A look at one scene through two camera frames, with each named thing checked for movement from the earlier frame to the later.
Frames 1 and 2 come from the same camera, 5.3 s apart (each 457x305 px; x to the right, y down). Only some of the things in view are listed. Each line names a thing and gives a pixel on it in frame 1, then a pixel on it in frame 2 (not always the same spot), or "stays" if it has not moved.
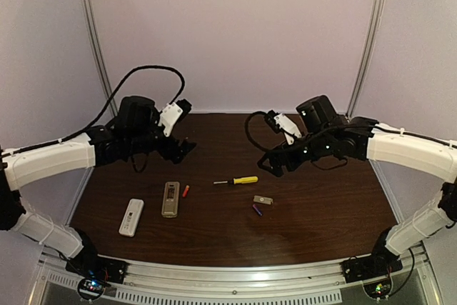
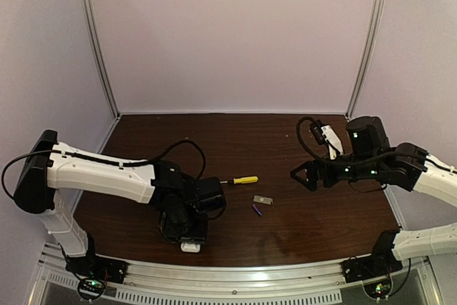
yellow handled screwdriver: (239, 180) stays
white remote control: (131, 218) to (190, 247)
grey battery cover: (261, 199) stays
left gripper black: (177, 149) to (187, 233)
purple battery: (255, 207) stays
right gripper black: (280, 161) to (322, 175)
